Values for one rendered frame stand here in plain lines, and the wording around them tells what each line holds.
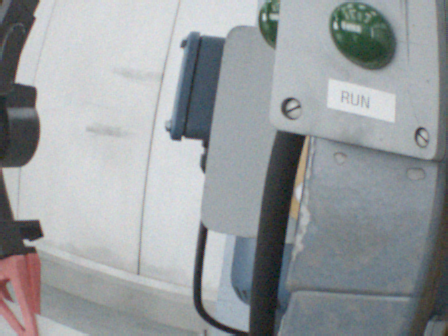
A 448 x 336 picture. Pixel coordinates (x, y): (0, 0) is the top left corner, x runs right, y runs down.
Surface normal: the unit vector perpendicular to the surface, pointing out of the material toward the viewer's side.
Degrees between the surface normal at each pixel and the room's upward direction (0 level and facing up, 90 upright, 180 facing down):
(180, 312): 90
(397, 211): 90
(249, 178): 90
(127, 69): 90
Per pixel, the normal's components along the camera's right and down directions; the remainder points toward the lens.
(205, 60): 0.07, 0.07
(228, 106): -0.37, 0.00
